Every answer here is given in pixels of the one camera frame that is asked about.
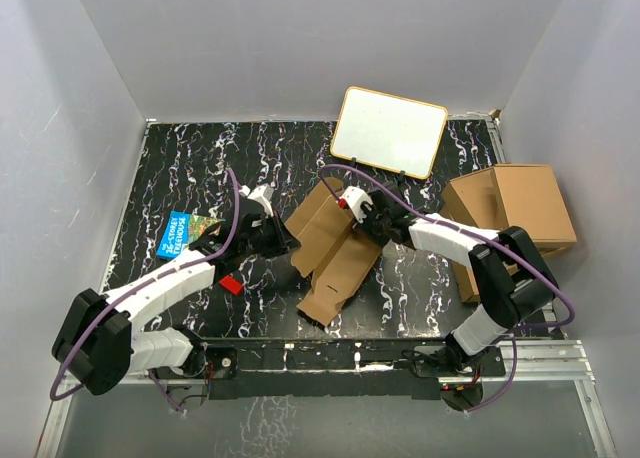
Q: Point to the small red block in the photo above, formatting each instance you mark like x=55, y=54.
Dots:
x=230, y=284

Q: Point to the flat brown cardboard box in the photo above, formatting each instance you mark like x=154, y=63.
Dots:
x=471, y=200

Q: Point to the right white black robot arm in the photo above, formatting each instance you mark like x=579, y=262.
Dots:
x=512, y=278

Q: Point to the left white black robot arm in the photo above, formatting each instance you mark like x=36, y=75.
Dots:
x=103, y=337

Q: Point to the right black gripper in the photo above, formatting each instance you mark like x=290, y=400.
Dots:
x=370, y=211

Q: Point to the closed brown cardboard box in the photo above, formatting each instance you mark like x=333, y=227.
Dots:
x=528, y=196

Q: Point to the whiteboard with wooden frame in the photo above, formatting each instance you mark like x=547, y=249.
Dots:
x=389, y=132

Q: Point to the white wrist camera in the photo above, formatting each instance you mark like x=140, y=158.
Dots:
x=261, y=194
x=357, y=201

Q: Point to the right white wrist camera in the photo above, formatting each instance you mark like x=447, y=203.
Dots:
x=357, y=201

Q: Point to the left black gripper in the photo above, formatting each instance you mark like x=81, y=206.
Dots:
x=284, y=240

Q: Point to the blue treehouse book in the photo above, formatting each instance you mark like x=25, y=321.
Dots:
x=181, y=230

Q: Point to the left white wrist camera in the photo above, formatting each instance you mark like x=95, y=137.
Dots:
x=261, y=194

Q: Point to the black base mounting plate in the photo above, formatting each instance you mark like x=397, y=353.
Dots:
x=247, y=368

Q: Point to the aluminium frame rail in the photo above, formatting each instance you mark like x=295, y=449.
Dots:
x=545, y=406

